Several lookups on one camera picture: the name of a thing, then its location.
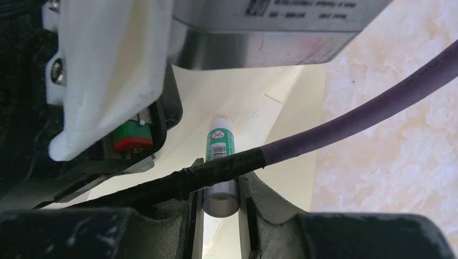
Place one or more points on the yellow envelope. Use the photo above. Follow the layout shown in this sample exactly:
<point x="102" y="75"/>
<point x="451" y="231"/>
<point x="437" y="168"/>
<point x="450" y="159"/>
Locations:
<point x="262" y="105"/>

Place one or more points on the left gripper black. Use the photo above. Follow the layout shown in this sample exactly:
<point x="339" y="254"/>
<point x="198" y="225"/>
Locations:
<point x="29" y="177"/>

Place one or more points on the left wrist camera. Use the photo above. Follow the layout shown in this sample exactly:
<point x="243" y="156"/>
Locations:
<point x="179" y="53"/>

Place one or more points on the glue stick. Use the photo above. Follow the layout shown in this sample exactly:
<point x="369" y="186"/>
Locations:
<point x="220" y="200"/>

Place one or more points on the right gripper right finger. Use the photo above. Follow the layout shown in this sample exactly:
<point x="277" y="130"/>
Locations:
<point x="272" y="227"/>

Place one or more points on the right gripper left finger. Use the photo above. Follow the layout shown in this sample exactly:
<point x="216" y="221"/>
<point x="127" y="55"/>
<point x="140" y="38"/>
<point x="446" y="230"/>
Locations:
<point x="144" y="221"/>

